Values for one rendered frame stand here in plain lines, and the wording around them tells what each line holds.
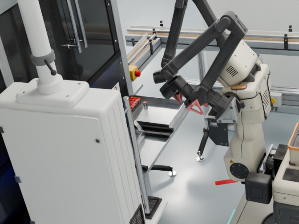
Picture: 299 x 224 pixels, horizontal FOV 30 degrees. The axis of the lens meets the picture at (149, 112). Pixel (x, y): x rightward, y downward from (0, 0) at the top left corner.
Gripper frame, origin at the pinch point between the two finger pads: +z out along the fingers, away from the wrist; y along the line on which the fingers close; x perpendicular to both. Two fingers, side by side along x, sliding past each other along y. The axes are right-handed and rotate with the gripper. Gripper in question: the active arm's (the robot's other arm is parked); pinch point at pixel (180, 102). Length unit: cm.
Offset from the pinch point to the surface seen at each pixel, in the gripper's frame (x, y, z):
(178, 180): -36, 47, 87
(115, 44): -4.2, 29.6, -39.4
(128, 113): 84, -26, -46
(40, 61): 100, -11, -80
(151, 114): 8.3, 16.4, 1.9
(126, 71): -9.0, 33.3, -19.2
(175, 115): 10.8, -0.2, 1.9
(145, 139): 31.8, 9.7, 2.9
